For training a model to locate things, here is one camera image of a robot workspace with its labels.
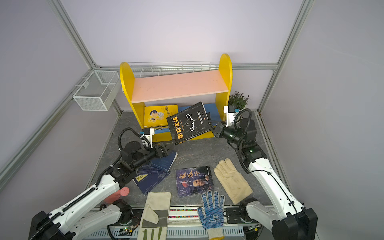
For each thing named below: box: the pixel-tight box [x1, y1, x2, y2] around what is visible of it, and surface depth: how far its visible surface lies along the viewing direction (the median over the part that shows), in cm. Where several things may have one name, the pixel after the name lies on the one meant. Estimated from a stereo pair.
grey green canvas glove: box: [137, 192, 171, 240], surface depth 75 cm
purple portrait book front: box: [175, 165, 215, 198], surface depth 86 cm
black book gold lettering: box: [166, 101, 212, 146], surface depth 72 cm
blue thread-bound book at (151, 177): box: [133, 164, 172, 196], surface depth 88 cm
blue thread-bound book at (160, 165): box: [136, 151, 178, 174], surface depth 89 cm
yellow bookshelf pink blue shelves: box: [119, 54, 233, 143], surface depth 77 cm
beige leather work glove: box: [213, 158, 254, 205], surface depth 86 cm
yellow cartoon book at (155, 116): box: [144, 104, 179, 127], surface depth 93 cm
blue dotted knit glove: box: [197, 190, 225, 240], surface depth 75 cm
